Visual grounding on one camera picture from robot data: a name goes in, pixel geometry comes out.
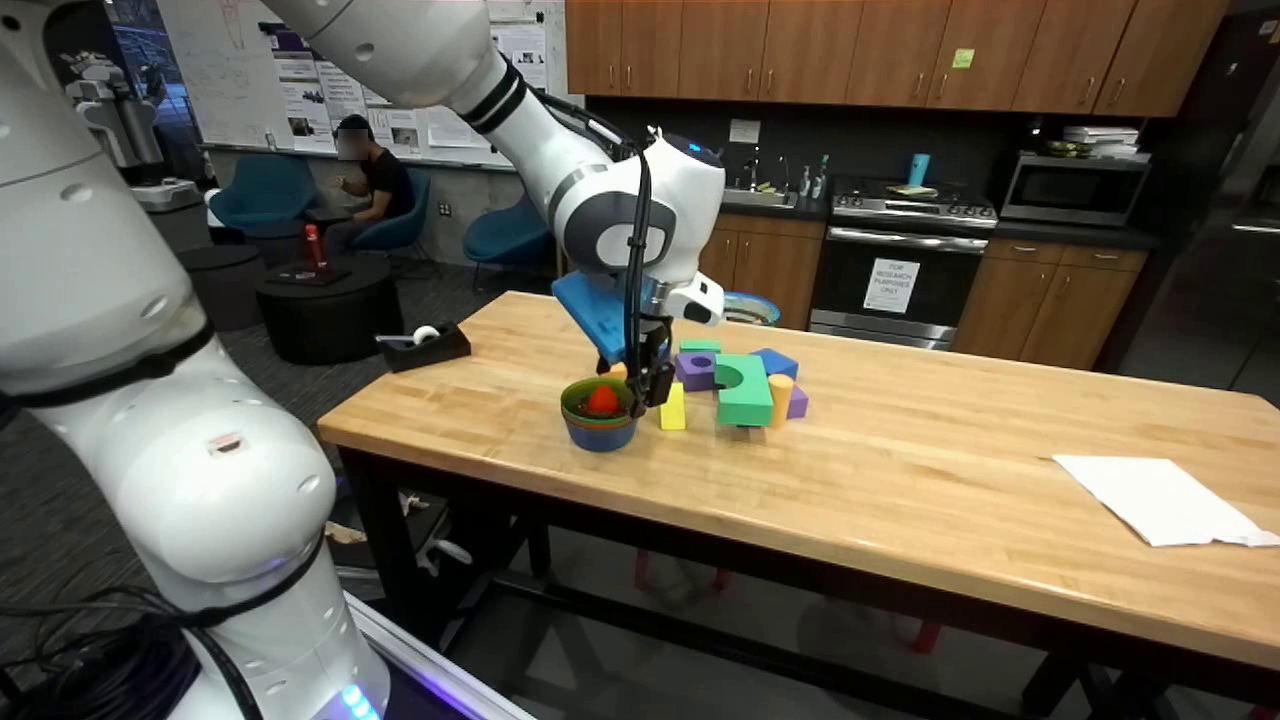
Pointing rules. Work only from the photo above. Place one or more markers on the wooden wall cabinets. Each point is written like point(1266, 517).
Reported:
point(827, 53)

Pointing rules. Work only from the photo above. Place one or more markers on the small dark purple block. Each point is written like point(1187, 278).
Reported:
point(797, 401)

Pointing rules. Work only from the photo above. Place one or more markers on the yellow wedge block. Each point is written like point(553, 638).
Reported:
point(675, 414)

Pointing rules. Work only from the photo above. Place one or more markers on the orange plastic bowl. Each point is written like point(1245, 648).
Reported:
point(569, 416)

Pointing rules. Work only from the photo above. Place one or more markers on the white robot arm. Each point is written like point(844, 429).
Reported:
point(144, 465)

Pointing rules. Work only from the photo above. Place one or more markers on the teal cup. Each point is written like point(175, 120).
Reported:
point(919, 171)

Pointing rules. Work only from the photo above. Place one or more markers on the narrow wooden base cabinet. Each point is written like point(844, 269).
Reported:
point(1052, 305)

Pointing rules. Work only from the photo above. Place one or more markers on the red toy fruit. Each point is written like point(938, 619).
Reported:
point(603, 401)

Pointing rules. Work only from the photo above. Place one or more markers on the purple block with hole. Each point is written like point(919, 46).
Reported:
point(699, 373)

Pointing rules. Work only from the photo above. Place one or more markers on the black round ottoman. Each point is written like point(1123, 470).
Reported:
point(321, 313)

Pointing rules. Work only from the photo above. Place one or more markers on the red bottle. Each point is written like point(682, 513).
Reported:
point(312, 244)

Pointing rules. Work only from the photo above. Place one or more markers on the stainless steel oven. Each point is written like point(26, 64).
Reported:
point(907, 253)

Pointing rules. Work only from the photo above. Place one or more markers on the tan cylinder block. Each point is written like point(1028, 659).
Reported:
point(780, 399)

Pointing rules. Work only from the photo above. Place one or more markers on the white printed notice sheet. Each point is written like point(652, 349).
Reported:
point(891, 286)

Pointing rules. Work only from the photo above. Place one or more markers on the black microwave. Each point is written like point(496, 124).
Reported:
point(1072, 191)

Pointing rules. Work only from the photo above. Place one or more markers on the white bowls stack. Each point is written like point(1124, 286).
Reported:
point(1100, 143)

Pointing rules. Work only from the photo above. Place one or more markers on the stainless steel refrigerator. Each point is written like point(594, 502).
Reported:
point(1215, 242)

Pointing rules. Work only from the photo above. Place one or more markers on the green arch foam block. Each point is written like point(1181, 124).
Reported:
point(747, 399)

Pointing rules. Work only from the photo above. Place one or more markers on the cream rectangular block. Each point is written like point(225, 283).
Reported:
point(613, 373)

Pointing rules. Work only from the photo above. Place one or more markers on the steel kitchen sink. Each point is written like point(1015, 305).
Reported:
point(761, 196)

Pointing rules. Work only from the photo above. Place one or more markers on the blue flat block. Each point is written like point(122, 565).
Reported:
point(778, 363)

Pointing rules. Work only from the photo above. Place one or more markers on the white robot base platform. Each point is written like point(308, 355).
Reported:
point(443, 682)

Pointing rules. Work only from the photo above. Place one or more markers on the yellow sticky note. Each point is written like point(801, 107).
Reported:
point(963, 57)

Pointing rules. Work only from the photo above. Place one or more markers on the light blue chair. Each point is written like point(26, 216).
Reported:
point(753, 308)

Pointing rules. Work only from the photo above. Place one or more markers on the white wall poster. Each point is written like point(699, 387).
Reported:
point(527, 46)

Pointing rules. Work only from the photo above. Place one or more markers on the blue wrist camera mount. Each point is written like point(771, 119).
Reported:
point(594, 313)

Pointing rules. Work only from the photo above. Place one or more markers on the black metal table frame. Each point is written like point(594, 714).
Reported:
point(665, 607)

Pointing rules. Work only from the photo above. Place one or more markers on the white wall plate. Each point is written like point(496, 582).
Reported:
point(747, 128)

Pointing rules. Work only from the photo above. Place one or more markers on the green plastic bowl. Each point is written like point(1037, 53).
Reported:
point(572, 394)

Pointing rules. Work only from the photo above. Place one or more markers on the wide wooden base cabinet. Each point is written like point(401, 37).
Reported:
point(767, 266)

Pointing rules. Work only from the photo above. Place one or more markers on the white paper sheet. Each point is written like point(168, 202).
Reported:
point(1162, 502)

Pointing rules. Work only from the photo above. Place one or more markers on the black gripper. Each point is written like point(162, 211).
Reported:
point(652, 349)

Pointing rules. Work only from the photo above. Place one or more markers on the small green block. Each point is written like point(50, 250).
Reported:
point(700, 349)

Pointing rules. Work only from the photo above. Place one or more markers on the teal armchair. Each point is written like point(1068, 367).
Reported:
point(505, 242)
point(261, 195)

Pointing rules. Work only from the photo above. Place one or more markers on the black tape dispenser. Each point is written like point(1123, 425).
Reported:
point(424, 349)

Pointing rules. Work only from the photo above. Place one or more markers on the seated person in black shirt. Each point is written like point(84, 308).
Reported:
point(385, 187)

